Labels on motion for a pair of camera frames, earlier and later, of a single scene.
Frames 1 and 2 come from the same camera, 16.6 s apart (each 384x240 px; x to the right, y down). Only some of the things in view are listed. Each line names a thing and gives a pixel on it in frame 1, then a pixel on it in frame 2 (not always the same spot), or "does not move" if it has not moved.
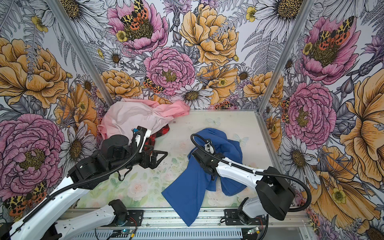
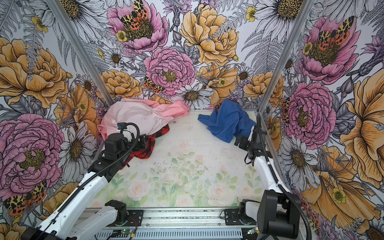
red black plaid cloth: [150, 141] does not move
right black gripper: [202, 166] to [242, 144]
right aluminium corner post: [306, 7] does not move
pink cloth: [123, 115] does not move
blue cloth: [187, 191] to [229, 121]
